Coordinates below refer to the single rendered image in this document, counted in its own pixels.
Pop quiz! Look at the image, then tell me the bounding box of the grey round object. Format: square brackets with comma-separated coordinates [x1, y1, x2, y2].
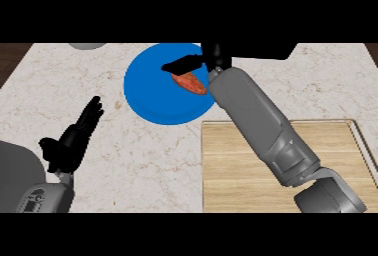
[66, 43, 109, 51]

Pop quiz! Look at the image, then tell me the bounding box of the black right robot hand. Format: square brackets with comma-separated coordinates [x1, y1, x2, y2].
[161, 43, 233, 75]

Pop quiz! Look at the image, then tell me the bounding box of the black appliance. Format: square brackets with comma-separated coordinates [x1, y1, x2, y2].
[228, 43, 299, 61]

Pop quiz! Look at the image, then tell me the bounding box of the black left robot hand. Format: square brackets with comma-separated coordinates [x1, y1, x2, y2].
[38, 95, 106, 175]

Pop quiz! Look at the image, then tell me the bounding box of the pale wooden tray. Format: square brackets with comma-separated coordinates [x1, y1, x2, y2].
[200, 118, 378, 214]

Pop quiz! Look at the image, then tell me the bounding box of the blue round plate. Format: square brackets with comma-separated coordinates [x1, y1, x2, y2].
[122, 43, 218, 126]

